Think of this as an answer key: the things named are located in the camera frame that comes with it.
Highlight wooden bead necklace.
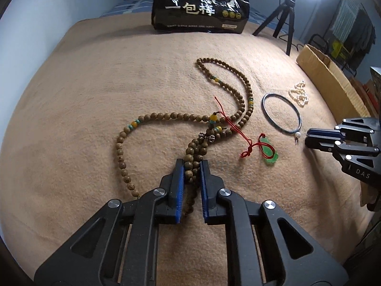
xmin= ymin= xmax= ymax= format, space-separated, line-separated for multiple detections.
xmin=115 ymin=58 xmax=255 ymax=218

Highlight black metal shoe rack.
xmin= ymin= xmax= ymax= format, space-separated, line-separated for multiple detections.
xmin=308 ymin=33 xmax=358 ymax=75

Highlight black tripod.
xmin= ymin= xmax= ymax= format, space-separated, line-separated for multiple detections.
xmin=252 ymin=0 xmax=298 ymax=56

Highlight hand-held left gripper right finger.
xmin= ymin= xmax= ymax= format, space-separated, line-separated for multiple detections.
xmin=200 ymin=159 xmax=349 ymax=286

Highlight dark bangle with pearl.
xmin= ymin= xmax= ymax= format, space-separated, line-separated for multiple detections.
xmin=262 ymin=93 xmax=303 ymax=146

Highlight yellow crate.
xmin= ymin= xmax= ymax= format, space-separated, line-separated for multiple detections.
xmin=330 ymin=40 xmax=351 ymax=59

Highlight cardboard box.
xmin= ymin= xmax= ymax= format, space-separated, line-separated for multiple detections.
xmin=296 ymin=44 xmax=371 ymax=120

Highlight pearl bracelet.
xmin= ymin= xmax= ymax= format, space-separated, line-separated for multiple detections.
xmin=288 ymin=79 xmax=309 ymax=107

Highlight striped towel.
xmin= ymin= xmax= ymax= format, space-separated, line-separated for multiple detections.
xmin=333 ymin=0 xmax=361 ymax=41

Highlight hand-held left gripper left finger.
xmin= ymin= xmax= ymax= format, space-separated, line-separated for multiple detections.
xmin=34 ymin=158 xmax=185 ymax=286

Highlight green pendant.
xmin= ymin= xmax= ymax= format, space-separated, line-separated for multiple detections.
xmin=214 ymin=96 xmax=277 ymax=166

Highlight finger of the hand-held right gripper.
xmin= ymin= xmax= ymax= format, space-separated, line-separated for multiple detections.
xmin=304 ymin=136 xmax=381 ymax=170
xmin=307 ymin=117 xmax=381 ymax=144

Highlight black snack bag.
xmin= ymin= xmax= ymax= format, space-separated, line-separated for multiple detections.
xmin=151 ymin=0 xmax=249 ymax=33

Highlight dark hanging clothes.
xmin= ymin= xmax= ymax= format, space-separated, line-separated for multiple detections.
xmin=348 ymin=9 xmax=376 ymax=72

